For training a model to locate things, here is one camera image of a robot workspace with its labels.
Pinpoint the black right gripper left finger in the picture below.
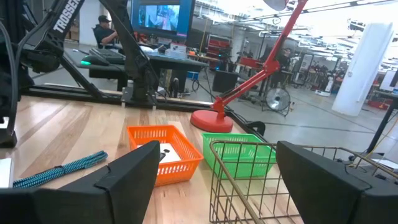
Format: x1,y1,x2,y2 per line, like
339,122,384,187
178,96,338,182
0,140,161,224

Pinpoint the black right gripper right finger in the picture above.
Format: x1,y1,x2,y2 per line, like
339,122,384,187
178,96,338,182
275,140,398,224

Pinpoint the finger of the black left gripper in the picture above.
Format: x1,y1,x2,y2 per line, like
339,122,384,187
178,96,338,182
0,116,18,149

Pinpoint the white printed box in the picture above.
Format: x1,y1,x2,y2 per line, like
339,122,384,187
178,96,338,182
0,157,14,189

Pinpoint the teal braided cable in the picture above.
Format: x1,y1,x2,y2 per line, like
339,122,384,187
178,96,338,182
12,150,109,189

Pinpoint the white card reader box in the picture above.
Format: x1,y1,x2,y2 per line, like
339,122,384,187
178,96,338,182
136,142,182,164

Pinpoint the black diagonal strut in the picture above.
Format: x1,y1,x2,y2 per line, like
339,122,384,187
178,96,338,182
58,55,105,99

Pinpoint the black side table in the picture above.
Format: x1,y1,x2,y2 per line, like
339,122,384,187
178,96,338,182
365,90,398,155

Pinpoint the green plastic basket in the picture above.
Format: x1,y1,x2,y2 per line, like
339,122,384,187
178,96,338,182
201,133,277,180

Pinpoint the orange plastic basket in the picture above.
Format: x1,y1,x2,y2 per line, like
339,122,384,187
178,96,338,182
126,124,205,188

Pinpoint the black glowing computer mouse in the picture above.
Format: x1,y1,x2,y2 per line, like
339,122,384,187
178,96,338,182
80,54,110,67

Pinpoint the metal floor fan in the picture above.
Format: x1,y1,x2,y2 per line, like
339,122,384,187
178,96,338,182
261,86,293,118

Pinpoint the black keyboard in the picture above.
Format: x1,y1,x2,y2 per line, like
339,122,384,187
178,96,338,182
89,47,127,65

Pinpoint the person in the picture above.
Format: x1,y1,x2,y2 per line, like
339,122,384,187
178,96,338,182
92,14,119,49
270,47,293,90

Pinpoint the white column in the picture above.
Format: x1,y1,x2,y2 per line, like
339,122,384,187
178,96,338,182
331,21,394,117

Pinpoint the white-screen monitor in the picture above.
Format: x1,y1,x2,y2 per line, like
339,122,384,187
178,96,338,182
379,70,398,93

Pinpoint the red desk lamp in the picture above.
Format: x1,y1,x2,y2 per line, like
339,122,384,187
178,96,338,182
190,0,309,134

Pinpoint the black floor box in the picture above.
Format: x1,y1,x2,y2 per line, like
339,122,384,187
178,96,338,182
212,70,239,93

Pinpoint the dark grey desk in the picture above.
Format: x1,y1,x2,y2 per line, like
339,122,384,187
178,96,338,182
65,43,209,93

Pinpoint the white carton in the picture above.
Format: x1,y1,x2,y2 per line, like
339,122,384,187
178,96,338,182
164,42,188,60

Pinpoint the blue-screen monitor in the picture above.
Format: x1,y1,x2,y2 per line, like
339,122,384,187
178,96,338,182
129,0,196,40

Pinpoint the red tool cabinet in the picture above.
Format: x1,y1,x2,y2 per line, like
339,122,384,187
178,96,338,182
206,34,233,71

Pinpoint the black aluminium table frame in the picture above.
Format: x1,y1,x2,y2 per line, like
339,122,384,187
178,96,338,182
0,0,268,138

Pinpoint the bronze wire basket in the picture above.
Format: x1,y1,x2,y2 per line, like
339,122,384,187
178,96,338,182
208,139,398,224

